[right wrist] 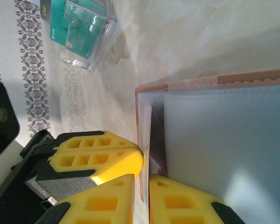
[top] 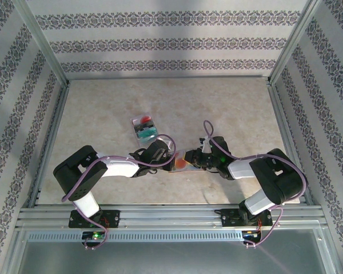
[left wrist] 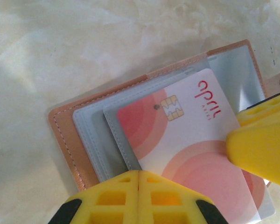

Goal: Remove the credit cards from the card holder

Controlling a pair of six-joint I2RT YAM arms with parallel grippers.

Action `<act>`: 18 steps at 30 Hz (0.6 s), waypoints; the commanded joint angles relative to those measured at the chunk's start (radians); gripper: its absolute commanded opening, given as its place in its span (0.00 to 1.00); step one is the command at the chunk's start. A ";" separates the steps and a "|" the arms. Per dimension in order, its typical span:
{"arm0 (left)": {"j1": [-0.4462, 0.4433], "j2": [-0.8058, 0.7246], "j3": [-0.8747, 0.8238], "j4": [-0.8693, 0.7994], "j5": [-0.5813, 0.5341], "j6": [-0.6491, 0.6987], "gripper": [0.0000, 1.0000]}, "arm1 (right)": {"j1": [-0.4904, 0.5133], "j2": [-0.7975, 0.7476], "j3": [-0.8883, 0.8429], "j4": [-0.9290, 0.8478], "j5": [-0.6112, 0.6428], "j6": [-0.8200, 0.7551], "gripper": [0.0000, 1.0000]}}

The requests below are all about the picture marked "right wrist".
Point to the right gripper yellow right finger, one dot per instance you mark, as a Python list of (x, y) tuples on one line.
[(177, 205)]

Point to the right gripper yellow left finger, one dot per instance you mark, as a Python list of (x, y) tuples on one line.
[(102, 205)]

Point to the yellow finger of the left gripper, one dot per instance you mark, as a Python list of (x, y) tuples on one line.
[(121, 161), (88, 141)]

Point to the white card with red circle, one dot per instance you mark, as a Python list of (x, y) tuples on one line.
[(145, 130)]

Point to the teal card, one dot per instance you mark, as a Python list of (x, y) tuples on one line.
[(79, 35)]

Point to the black card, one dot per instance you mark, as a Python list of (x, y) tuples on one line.
[(45, 11)]

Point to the clear packet of colourful items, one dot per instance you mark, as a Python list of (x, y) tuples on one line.
[(107, 35)]

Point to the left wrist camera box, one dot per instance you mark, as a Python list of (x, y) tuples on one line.
[(2, 116)]

